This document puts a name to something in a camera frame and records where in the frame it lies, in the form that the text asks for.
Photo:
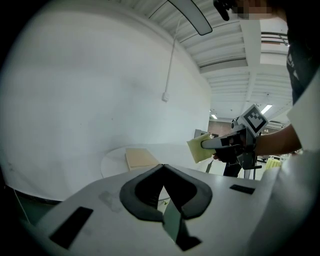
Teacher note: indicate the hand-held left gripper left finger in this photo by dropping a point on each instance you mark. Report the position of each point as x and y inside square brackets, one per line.
[100, 220]

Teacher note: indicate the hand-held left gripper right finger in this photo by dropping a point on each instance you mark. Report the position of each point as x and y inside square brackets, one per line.
[225, 207]

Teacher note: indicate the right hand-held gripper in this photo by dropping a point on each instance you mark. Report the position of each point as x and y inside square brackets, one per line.
[255, 120]

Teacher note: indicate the yellow-green cloth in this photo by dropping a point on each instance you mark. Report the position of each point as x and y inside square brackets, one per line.
[198, 150]

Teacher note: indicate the tan cutting board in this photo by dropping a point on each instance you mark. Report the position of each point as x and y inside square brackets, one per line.
[140, 158]

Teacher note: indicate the person's right forearm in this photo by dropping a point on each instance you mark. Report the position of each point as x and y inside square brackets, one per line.
[277, 142]

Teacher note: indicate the person's right hand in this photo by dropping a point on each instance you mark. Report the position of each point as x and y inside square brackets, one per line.
[216, 157]

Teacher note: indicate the grey wooden shelf unit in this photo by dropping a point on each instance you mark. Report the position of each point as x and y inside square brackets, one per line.
[201, 133]

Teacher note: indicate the yellow foam block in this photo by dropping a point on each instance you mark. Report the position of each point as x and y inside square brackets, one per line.
[273, 165]

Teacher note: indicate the black metal railing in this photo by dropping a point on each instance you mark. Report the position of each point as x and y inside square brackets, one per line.
[275, 37]

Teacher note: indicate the person's black top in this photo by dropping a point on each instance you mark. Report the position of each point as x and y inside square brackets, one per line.
[302, 50]

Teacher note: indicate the long oval ceiling light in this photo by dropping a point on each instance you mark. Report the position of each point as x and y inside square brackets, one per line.
[192, 15]

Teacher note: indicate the white wall outlet box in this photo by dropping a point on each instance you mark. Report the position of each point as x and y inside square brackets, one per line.
[165, 96]

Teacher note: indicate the black head-worn camera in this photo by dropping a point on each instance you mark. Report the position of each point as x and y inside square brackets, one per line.
[222, 8]

